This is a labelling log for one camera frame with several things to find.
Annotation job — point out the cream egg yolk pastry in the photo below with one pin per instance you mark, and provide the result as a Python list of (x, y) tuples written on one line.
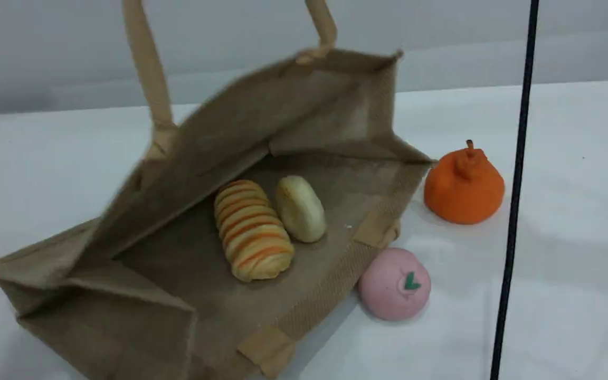
[(301, 208)]

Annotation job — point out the long striped bread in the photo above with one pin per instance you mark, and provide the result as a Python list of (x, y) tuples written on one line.
[(254, 232)]

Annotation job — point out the brown jute tote bag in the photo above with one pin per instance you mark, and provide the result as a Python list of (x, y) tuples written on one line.
[(177, 295)]

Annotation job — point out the orange persimmon shaped pastry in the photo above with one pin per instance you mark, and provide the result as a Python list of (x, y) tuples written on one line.
[(465, 190)]

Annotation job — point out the pink peach shaped bun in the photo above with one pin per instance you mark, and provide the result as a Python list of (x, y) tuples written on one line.
[(388, 287)]

